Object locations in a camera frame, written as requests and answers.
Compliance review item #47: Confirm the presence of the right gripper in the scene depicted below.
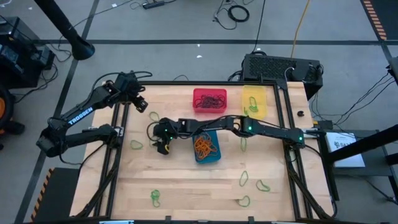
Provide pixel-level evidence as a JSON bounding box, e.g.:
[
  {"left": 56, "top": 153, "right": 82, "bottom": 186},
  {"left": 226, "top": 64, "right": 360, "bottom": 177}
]
[{"left": 153, "top": 117, "right": 182, "bottom": 156}]

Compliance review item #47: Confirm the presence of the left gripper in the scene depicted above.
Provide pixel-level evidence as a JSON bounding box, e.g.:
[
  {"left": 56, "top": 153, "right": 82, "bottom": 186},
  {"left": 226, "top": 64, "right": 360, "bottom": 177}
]
[{"left": 115, "top": 73, "right": 149, "bottom": 114}]

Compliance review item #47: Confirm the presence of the pile of orange rubber bands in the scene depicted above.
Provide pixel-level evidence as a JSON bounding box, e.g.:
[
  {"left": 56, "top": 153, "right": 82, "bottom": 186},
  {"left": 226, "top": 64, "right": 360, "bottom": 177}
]
[{"left": 195, "top": 139, "right": 214, "bottom": 156}]

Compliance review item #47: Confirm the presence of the blue plastic basket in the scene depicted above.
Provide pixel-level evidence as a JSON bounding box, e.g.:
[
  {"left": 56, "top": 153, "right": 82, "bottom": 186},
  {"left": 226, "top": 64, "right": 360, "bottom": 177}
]
[{"left": 192, "top": 129, "right": 222, "bottom": 165}]

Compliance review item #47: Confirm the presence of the red plastic basket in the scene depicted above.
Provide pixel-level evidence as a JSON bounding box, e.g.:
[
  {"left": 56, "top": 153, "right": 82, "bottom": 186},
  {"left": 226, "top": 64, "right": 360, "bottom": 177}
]
[{"left": 192, "top": 88, "right": 228, "bottom": 114}]

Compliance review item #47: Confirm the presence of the black power strip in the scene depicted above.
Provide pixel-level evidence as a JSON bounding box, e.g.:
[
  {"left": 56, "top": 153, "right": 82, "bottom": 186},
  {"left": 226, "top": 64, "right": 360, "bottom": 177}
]
[{"left": 142, "top": 1, "right": 165, "bottom": 10}]

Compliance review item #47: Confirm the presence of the black pole stand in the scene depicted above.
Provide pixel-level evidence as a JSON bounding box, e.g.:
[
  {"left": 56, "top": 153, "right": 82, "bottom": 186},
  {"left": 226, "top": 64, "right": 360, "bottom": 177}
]
[{"left": 33, "top": 0, "right": 96, "bottom": 62}]

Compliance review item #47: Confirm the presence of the yellow plastic basket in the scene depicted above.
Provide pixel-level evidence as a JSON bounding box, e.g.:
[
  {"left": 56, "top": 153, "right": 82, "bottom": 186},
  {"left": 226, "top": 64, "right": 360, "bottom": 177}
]
[{"left": 241, "top": 85, "right": 269, "bottom": 121}]

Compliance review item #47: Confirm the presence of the black hazard striped mat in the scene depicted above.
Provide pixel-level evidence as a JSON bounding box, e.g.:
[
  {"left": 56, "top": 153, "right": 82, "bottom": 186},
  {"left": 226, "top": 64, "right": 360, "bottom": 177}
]
[
  {"left": 30, "top": 167, "right": 80, "bottom": 223},
  {"left": 360, "top": 0, "right": 398, "bottom": 41}
]

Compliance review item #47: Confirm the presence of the black equipment cart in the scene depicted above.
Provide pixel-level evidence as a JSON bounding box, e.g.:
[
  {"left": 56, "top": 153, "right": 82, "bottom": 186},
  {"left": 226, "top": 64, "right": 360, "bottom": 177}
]
[{"left": 0, "top": 17, "right": 56, "bottom": 90}]

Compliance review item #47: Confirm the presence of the black computer case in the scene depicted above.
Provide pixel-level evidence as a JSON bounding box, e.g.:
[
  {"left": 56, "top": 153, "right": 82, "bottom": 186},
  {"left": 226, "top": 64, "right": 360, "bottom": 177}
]
[{"left": 241, "top": 53, "right": 324, "bottom": 100}]

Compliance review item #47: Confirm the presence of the black orange wheeled machine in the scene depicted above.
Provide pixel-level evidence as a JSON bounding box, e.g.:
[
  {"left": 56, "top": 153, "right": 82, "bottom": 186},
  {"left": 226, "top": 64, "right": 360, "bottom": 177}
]
[{"left": 0, "top": 85, "right": 26, "bottom": 150}]

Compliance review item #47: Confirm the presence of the black power box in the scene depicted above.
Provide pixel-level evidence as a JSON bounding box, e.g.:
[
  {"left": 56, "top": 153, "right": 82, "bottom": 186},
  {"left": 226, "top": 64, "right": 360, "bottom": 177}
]
[{"left": 312, "top": 119, "right": 336, "bottom": 138}]

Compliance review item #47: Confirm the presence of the white paper sheet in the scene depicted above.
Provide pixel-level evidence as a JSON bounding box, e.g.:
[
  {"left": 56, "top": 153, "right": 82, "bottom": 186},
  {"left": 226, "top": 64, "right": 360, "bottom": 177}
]
[{"left": 325, "top": 132, "right": 366, "bottom": 168}]

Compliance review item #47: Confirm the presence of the black side table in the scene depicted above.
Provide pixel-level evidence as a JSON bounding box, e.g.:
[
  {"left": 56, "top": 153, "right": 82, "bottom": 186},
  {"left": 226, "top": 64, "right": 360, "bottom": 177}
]
[{"left": 317, "top": 123, "right": 398, "bottom": 205}]

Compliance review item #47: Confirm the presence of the black aluminium table frame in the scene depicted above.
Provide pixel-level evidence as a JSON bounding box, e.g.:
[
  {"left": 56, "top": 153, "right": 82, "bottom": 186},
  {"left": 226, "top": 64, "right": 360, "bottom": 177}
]
[{"left": 74, "top": 70, "right": 340, "bottom": 223}]

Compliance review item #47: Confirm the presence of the coiled black cable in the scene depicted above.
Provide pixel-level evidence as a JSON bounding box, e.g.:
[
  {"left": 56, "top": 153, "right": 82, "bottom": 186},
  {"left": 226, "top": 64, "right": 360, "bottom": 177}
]
[{"left": 213, "top": 0, "right": 251, "bottom": 31}]

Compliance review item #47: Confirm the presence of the black hanging cable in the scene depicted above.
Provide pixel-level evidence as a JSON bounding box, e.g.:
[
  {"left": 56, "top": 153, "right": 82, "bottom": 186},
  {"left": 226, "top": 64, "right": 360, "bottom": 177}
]
[{"left": 251, "top": 0, "right": 267, "bottom": 54}]

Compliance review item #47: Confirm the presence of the yellow hanging cable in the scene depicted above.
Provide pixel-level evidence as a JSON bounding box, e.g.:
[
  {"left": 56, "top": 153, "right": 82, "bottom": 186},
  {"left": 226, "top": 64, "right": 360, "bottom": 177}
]
[{"left": 290, "top": 0, "right": 312, "bottom": 58}]

